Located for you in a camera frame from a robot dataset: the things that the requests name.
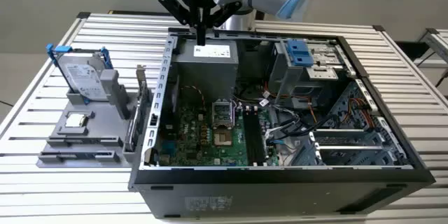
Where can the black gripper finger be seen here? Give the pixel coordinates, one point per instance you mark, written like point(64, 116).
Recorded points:
point(174, 6)
point(224, 14)

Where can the RAM stick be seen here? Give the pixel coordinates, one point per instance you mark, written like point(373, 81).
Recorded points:
point(84, 138)
point(78, 153)

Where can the black RAM slot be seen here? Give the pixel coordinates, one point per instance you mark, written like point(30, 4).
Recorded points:
point(248, 137)
point(252, 137)
point(256, 137)

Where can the grey power supply unit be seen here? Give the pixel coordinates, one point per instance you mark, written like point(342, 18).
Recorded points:
point(206, 77)

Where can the blue disk bay latch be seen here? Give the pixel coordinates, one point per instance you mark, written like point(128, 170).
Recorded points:
point(297, 53)

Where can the grey metal disk bay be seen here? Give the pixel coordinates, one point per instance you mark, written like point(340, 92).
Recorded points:
point(290, 82)

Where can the hard disk in blue carrier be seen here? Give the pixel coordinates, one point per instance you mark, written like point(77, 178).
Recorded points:
point(81, 77)

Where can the black graphics card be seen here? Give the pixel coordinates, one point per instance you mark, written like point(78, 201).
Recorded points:
point(141, 103)

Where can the CPU socket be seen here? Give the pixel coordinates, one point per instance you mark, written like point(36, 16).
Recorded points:
point(222, 138)

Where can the grey parts rack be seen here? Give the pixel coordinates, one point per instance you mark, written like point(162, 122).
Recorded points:
point(101, 124)

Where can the silver CPU chip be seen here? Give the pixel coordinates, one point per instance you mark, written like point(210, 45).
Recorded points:
point(74, 120)

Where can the green motherboard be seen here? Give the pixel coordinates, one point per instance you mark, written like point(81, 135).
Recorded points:
point(230, 153)

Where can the metal expansion slot cover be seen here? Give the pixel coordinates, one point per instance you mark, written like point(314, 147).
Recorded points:
point(349, 147)

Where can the aluminium side table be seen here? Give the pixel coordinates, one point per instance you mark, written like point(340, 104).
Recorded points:
point(438, 40)

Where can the black PC case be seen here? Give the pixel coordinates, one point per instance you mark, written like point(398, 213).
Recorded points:
point(280, 197)

